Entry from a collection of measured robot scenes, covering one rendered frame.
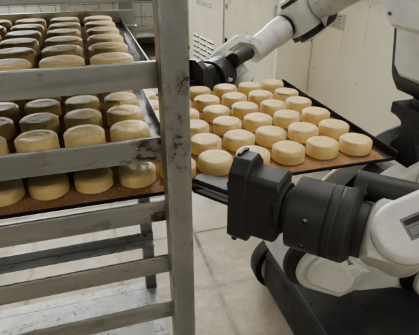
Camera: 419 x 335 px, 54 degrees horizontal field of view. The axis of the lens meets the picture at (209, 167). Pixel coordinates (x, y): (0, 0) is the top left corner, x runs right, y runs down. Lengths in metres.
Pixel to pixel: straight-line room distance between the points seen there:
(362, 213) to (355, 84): 1.43
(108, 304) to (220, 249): 0.53
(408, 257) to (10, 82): 0.42
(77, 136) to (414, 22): 0.65
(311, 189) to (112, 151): 0.23
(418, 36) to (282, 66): 1.21
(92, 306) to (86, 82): 0.82
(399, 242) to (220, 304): 0.97
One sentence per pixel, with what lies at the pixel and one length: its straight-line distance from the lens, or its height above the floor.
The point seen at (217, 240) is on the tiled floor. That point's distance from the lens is 1.59.
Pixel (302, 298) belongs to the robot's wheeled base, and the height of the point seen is 0.19.
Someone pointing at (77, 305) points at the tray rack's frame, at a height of 0.15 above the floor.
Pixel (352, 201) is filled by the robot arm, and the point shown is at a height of 0.75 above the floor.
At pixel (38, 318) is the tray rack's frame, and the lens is 1.21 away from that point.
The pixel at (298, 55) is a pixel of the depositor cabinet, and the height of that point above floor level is 0.53.
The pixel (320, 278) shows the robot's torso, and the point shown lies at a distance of 0.91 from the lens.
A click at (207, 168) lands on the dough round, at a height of 0.72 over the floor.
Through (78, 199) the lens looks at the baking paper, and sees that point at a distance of 0.55.
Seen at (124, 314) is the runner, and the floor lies 0.52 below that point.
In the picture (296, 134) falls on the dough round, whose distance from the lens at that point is 0.68.
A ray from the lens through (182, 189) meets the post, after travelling 0.49.
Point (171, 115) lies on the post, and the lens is 0.45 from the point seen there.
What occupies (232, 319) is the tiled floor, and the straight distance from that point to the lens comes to 1.32.
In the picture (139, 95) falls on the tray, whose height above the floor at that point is 0.77.
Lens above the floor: 0.99
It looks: 29 degrees down
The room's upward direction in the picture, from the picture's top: straight up
